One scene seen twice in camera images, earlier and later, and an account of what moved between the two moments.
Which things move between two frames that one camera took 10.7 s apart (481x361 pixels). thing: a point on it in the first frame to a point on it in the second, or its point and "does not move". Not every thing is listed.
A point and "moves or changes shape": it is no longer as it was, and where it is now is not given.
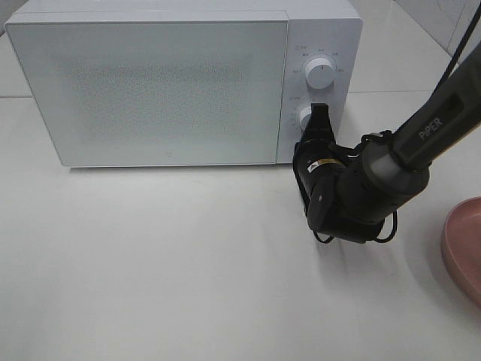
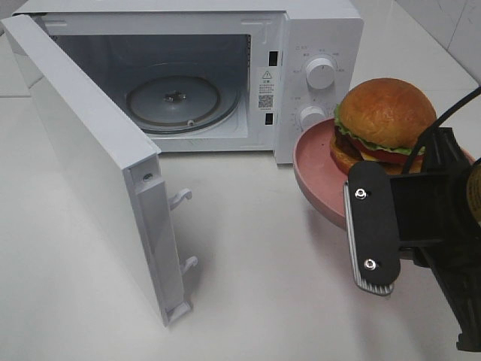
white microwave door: [157, 89] to [119, 166]
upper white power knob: [319, 73] does not move
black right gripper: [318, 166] to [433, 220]
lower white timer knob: [304, 116] does not move
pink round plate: [461, 247] moves or changes shape
